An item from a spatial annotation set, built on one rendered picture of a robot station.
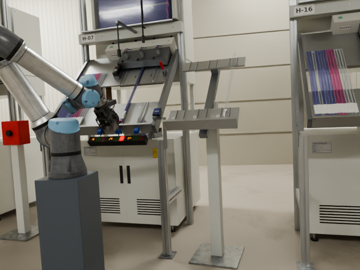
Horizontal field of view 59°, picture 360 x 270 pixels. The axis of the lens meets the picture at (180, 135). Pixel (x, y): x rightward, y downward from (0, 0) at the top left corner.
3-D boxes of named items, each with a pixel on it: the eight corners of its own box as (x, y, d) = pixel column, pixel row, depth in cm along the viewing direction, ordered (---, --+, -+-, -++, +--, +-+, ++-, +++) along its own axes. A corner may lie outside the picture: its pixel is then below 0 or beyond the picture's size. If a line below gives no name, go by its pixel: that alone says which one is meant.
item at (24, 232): (25, 241, 204) (15, 120, 199) (-4, 239, 211) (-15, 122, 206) (51, 227, 227) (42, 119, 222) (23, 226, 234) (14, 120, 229)
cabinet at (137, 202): (178, 235, 202) (173, 138, 198) (83, 229, 222) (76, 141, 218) (201, 205, 264) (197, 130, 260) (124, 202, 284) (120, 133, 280)
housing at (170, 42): (177, 61, 216) (171, 43, 206) (112, 67, 230) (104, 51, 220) (179, 54, 221) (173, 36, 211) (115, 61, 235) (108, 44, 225)
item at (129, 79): (167, 87, 196) (165, 81, 193) (75, 94, 215) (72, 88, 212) (177, 56, 218) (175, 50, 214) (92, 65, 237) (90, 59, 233)
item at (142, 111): (153, 128, 171) (151, 124, 168) (50, 132, 189) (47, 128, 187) (160, 104, 183) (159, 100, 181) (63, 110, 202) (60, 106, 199)
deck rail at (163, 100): (157, 133, 171) (154, 125, 167) (154, 133, 172) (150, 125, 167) (180, 56, 217) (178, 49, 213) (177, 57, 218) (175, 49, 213)
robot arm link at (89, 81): (73, 82, 144) (86, 71, 148) (84, 100, 152) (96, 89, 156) (84, 85, 140) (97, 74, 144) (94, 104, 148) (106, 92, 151)
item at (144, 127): (154, 133, 172) (150, 124, 167) (51, 136, 190) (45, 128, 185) (155, 131, 172) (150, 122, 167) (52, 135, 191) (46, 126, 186)
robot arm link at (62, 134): (55, 154, 119) (53, 118, 118) (44, 151, 130) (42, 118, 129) (86, 150, 127) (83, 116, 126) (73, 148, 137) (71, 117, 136)
